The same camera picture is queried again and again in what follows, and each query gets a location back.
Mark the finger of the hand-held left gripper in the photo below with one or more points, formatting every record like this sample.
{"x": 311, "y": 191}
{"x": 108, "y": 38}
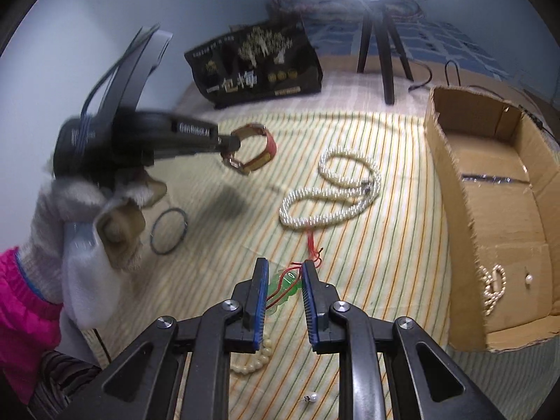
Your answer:
{"x": 229, "y": 142}
{"x": 188, "y": 153}

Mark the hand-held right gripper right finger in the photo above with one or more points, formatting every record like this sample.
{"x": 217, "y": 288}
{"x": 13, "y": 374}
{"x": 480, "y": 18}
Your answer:
{"x": 309, "y": 308}

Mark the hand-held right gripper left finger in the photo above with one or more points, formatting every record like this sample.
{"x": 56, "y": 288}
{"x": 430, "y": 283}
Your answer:
{"x": 260, "y": 304}

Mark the cardboard box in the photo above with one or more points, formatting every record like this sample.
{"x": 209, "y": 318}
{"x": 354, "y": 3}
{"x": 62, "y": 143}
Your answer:
{"x": 459, "y": 227}

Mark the person's left forearm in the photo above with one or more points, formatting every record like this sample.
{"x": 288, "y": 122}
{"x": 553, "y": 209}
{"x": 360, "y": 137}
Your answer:
{"x": 22, "y": 323}

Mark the person's left hand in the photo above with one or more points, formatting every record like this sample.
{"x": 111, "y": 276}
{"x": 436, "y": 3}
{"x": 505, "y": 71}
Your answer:
{"x": 65, "y": 210}

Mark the black printed bag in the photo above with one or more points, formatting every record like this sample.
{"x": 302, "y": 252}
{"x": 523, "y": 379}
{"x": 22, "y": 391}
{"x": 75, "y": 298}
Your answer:
{"x": 245, "y": 78}

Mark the pearl stud earring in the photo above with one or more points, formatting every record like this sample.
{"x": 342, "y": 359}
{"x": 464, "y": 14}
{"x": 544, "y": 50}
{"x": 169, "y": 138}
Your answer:
{"x": 313, "y": 397}

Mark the dark thin bangle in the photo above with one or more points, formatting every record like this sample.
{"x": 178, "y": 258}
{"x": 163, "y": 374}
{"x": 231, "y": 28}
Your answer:
{"x": 152, "y": 238}

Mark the striped bed sheet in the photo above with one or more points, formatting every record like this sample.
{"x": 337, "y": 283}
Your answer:
{"x": 393, "y": 249}

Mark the black tripod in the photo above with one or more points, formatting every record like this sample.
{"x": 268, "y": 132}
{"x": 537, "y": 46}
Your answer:
{"x": 385, "y": 52}

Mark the striped dark clothing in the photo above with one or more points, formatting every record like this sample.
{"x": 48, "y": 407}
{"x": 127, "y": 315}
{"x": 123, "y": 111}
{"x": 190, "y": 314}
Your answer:
{"x": 61, "y": 380}

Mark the silver metal clip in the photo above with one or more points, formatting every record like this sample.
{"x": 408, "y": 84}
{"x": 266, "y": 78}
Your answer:
{"x": 490, "y": 178}

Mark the blue checked sheet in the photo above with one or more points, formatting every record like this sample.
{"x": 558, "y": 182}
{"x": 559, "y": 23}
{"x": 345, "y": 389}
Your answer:
{"x": 437, "y": 39}

